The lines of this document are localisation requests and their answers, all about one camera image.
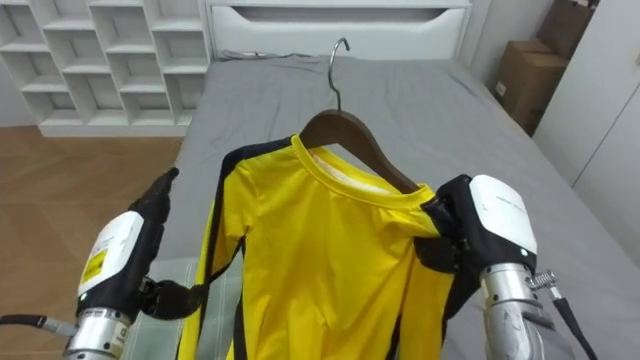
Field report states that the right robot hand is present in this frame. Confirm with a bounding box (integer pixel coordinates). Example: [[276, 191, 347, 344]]
[[414, 173, 539, 275]]

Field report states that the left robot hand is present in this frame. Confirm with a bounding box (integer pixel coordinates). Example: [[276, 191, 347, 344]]
[[75, 166, 205, 321]]

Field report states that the yellow black long-sleeve shirt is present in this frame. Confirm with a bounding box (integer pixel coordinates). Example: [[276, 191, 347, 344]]
[[176, 132, 482, 360]]

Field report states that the dark wooden clothes hanger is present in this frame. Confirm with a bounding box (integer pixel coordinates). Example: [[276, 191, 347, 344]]
[[298, 37, 420, 195]]

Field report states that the light checked cloth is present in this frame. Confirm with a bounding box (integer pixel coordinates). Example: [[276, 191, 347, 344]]
[[121, 256, 245, 360]]

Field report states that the grey bed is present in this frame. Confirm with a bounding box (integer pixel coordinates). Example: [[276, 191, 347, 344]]
[[122, 0, 640, 360]]

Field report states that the brown cardboard box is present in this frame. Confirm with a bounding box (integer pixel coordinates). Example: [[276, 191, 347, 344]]
[[536, 0, 600, 61], [492, 38, 570, 136]]

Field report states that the white wardrobe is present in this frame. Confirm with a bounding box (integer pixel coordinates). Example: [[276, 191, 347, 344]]
[[531, 0, 640, 266]]

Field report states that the white cubby shelf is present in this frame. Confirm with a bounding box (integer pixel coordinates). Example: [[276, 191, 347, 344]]
[[0, 0, 211, 139]]

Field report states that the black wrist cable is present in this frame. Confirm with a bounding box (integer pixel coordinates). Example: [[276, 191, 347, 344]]
[[0, 313, 80, 337], [525, 269, 599, 360]]

